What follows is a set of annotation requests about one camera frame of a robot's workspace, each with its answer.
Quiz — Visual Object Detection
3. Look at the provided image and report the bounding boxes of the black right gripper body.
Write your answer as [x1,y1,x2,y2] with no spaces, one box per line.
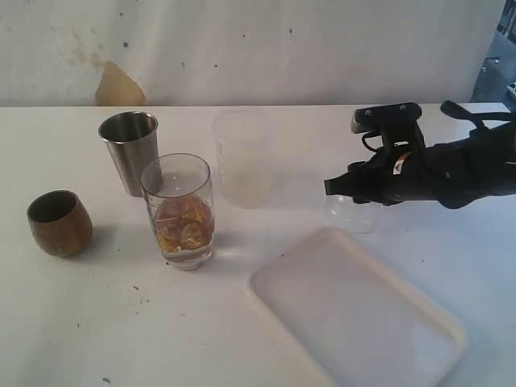
[362,123,447,206]

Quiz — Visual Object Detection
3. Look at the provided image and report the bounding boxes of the clear dome strainer lid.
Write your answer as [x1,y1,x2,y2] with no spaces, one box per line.
[325,195,381,234]

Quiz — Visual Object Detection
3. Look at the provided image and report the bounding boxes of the gold coins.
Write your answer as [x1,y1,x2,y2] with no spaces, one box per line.
[154,195,214,256]

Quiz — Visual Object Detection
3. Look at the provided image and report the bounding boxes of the clear glass with amber liquid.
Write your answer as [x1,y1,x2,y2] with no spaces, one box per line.
[140,153,214,271]

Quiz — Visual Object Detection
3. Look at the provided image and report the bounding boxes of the stainless steel cup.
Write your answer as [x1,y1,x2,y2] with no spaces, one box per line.
[98,111,159,198]

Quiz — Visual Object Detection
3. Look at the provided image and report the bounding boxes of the brown wooden cup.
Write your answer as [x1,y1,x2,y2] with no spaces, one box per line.
[27,190,93,258]

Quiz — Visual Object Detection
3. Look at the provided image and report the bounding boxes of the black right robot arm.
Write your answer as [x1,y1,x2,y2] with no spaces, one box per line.
[324,123,515,210]

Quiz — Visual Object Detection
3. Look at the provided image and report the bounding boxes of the frosted plastic cup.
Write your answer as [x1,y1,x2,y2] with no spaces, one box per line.
[212,106,273,209]

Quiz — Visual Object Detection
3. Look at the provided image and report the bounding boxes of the white plastic tray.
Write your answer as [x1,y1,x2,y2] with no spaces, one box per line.
[247,227,468,386]

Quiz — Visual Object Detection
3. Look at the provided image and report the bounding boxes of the dark right wrist camera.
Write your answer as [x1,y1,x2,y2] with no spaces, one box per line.
[351,102,422,134]

